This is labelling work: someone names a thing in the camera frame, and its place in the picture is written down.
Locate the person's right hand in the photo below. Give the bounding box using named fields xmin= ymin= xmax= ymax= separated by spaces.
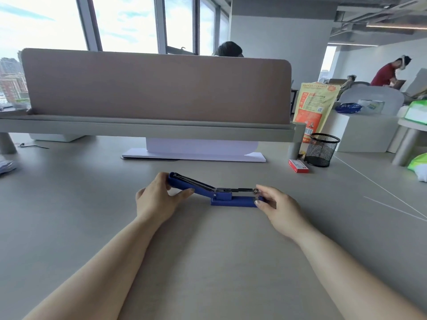
xmin=254 ymin=184 xmax=308 ymax=241

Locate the person's left hand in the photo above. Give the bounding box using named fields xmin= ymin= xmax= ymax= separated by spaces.
xmin=135 ymin=172 xmax=195 ymax=225

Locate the blue stapler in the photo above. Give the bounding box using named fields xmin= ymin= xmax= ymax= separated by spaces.
xmin=167 ymin=172 xmax=267 ymax=208

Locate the person's left forearm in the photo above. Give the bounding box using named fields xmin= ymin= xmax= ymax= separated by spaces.
xmin=23 ymin=216 xmax=157 ymax=320

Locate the person's right forearm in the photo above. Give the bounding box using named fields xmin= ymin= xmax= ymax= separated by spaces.
xmin=290 ymin=226 xmax=427 ymax=320

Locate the white monitor stand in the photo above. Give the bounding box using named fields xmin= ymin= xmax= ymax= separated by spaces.
xmin=121 ymin=138 xmax=267 ymax=163

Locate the red staple box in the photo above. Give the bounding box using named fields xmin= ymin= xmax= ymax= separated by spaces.
xmin=288 ymin=159 xmax=310 ymax=174

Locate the grey desk shelf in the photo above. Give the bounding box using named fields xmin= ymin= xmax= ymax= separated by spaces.
xmin=0 ymin=110 xmax=306 ymax=160

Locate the black mesh pen holder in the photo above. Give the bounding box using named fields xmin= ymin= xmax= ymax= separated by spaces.
xmin=304 ymin=133 xmax=341 ymax=168

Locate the orange and yellow bag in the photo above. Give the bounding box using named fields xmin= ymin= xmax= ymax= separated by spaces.
xmin=292 ymin=82 xmax=341 ymax=144

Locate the beige desk divider panel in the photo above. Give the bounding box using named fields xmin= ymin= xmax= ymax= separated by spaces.
xmin=20 ymin=48 xmax=292 ymax=125

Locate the white cabinet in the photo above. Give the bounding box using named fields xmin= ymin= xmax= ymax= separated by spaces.
xmin=326 ymin=110 xmax=406 ymax=154

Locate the blue plastic bag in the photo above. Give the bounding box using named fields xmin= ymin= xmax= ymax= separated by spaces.
xmin=335 ymin=102 xmax=363 ymax=114

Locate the grey office chair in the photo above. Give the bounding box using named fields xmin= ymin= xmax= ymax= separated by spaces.
xmin=338 ymin=82 xmax=405 ymax=116

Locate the green and white bag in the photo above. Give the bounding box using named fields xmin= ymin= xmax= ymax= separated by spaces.
xmin=408 ymin=153 xmax=427 ymax=182

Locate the clear plastic wrap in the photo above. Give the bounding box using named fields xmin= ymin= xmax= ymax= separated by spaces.
xmin=0 ymin=156 xmax=18 ymax=177

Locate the green and white box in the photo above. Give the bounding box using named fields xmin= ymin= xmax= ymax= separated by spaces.
xmin=403 ymin=100 xmax=427 ymax=125

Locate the white cable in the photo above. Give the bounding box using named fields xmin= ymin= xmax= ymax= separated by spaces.
xmin=334 ymin=155 xmax=427 ymax=221

